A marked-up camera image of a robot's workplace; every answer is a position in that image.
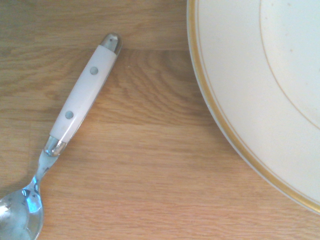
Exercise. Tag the white plate with gold rim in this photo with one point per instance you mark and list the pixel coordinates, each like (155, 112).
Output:
(250, 75)

